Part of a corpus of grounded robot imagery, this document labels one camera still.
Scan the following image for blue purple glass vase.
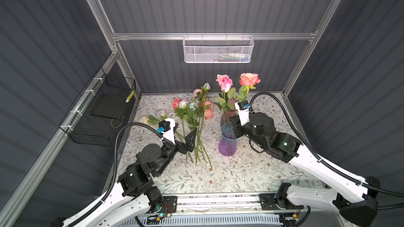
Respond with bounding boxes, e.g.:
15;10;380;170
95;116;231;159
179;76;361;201
218;123;239;157

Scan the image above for magenta pink rose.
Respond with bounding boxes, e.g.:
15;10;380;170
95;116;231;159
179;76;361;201
215;75;236;112

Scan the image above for coral pink rose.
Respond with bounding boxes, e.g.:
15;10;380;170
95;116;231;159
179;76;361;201
236;73;261;102

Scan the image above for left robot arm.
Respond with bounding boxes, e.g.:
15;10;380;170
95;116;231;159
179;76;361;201
51;129;197;227

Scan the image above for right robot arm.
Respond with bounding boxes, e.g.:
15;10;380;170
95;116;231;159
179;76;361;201
230;112;378;227

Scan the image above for red glass vase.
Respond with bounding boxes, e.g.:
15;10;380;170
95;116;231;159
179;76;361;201
220;98;237;126

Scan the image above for pink peony spray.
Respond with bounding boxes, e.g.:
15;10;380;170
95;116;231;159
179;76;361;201
193;83;213;171

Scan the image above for white peony flower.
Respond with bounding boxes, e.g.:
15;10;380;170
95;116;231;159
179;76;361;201
177;100;202;164

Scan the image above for white blue rose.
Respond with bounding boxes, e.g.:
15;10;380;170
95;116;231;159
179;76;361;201
158;109;168;120

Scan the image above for floral patterned table mat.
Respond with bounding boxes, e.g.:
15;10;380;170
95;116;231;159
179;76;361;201
118;95;324;194

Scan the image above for pale pink rose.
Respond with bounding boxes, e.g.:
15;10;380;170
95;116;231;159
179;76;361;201
139;115;159;125

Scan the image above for yellow marker pen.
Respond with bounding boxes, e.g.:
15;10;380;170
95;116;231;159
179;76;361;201
126;90;136;103

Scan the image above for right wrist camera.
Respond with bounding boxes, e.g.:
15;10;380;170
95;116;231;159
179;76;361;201
235;100;250;126

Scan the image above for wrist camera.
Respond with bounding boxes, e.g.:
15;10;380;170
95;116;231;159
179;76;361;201
235;100;250;126
157;118;175;146

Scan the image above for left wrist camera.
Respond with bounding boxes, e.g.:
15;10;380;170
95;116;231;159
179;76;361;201
157;118;175;146

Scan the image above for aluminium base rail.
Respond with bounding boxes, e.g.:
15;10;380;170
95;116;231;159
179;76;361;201
91;190;348;216

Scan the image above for white perforated cable tray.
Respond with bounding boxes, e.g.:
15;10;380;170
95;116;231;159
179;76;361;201
138;213;284;227

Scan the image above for white wire wall basket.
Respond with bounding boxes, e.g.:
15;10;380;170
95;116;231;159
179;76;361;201
182;35;255;64

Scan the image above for black wire side basket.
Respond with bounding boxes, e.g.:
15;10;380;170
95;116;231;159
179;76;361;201
60;70;137;147

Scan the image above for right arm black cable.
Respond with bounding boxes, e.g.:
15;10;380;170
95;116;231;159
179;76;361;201
249;91;404;210

